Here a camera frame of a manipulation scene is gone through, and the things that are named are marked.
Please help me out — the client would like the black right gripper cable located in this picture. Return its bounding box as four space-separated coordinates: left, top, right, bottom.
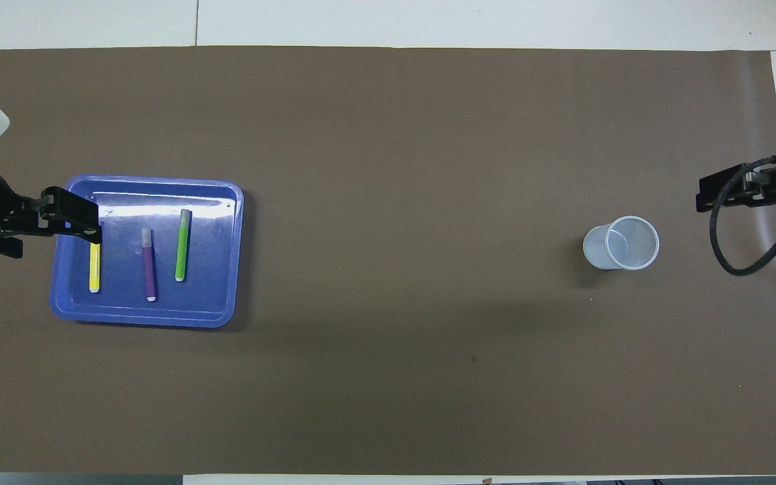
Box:
709 156 776 277

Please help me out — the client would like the brown table mat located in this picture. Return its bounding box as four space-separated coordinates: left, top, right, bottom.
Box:
0 46 776 476

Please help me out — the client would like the purple marker pen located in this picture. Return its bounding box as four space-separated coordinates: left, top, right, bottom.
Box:
141 228 158 302

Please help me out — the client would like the clear plastic cup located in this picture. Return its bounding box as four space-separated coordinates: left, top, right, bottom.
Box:
583 216 660 271

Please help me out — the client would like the blue plastic tray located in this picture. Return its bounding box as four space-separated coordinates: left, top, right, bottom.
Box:
49 174 245 329

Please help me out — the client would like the green marker pen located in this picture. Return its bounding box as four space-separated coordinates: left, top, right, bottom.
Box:
174 209 193 282

